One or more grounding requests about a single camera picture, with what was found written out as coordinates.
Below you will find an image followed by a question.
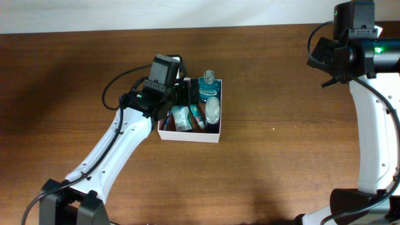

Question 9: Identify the pink open cardboard box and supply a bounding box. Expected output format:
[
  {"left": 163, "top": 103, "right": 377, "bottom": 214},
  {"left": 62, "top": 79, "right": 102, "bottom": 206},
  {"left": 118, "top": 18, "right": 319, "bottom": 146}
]
[{"left": 157, "top": 78, "right": 222, "bottom": 143}]

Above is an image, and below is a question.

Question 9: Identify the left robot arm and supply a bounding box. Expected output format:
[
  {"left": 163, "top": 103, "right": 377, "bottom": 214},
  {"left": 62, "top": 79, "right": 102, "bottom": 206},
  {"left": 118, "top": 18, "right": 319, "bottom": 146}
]
[{"left": 37, "top": 79, "right": 199, "bottom": 224}]

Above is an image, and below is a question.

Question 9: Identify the blue white toothbrush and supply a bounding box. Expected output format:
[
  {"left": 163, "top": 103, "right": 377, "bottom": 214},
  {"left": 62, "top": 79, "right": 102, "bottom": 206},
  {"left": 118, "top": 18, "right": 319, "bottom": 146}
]
[{"left": 163, "top": 115, "right": 170, "bottom": 131}]

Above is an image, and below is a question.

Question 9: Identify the dark blue pump bottle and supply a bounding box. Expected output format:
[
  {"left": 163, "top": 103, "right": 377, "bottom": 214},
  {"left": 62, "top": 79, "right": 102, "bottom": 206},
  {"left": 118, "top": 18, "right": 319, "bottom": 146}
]
[{"left": 205, "top": 97, "right": 221, "bottom": 133}]

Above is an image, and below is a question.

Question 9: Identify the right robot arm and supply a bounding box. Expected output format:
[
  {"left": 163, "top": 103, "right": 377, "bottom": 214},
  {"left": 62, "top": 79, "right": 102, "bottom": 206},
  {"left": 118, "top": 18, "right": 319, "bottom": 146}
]
[{"left": 294, "top": 37, "right": 399, "bottom": 224}]

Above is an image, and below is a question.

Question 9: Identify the teal mouthwash bottle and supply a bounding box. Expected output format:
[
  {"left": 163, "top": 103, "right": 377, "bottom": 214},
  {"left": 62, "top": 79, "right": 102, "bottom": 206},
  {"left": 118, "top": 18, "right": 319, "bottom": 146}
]
[{"left": 199, "top": 70, "right": 221, "bottom": 103}]

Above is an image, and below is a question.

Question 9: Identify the green toothpaste tube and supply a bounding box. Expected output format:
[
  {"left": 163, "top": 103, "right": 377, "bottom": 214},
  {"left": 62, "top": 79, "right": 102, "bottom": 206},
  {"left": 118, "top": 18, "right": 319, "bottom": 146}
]
[{"left": 190, "top": 104, "right": 206, "bottom": 130}]

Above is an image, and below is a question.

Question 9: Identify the green white soap box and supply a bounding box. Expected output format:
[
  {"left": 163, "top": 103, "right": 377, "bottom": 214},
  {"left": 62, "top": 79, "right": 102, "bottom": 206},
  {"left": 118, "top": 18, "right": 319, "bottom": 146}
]
[{"left": 171, "top": 106, "right": 193, "bottom": 132}]

